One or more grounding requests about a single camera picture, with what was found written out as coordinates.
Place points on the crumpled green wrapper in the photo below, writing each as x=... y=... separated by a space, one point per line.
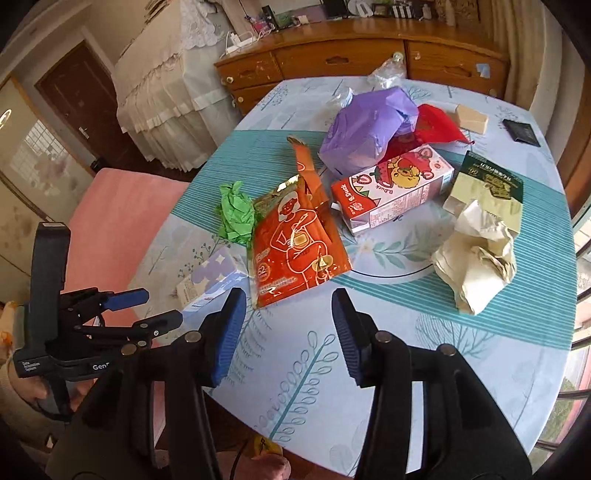
x=235 y=212

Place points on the clear plastic bag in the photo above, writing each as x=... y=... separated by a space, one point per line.
x=390 y=74

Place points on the brown wooden door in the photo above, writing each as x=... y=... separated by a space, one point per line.
x=78 y=97

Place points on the printed leaf pattern tablecloth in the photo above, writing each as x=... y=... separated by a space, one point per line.
x=300 y=369

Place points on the person's left forearm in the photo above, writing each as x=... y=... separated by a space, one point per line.
x=18 y=392

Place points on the person's leg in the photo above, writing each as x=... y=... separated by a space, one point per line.
x=268 y=468

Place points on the wooden sideboard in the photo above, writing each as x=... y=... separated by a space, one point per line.
x=341 y=57

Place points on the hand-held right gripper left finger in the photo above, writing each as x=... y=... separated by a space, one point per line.
x=228 y=332

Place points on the white power strip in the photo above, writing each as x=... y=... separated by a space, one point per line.
x=240 y=44

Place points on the beige curtain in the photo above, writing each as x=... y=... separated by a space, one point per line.
x=531 y=55

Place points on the crumpled beige paper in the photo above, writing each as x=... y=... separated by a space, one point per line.
x=475 y=267

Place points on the crushed clear plastic bottle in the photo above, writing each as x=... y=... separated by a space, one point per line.
x=344 y=98

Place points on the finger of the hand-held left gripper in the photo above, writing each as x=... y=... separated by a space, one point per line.
x=127 y=299
x=152 y=325

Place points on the cream lace furniture cover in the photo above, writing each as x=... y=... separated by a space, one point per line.
x=161 y=92

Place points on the frosted glass sliding door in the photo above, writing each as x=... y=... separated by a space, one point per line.
x=37 y=161

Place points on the lilac tissue packet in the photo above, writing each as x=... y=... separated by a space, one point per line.
x=212 y=272

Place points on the small beige box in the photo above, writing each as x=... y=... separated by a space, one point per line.
x=471 y=120

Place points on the purple plastic tissue bag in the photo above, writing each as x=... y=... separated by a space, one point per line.
x=364 y=134

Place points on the small black box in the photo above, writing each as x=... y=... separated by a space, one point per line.
x=521 y=133

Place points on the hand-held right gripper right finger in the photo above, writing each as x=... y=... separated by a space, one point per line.
x=345 y=332

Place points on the orange foil snack packet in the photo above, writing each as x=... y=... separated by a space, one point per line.
x=295 y=249

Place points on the pink sofa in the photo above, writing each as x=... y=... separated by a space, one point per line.
x=120 y=217

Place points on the red paper envelope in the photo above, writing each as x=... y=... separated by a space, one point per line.
x=434 y=124

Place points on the green and cream packet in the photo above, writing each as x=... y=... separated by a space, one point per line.
x=489 y=184

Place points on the small yellow object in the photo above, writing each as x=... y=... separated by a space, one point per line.
x=268 y=446

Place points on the pink strawberry drink carton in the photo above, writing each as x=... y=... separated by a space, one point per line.
x=392 y=194

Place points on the window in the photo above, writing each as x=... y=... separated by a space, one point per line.
x=582 y=277

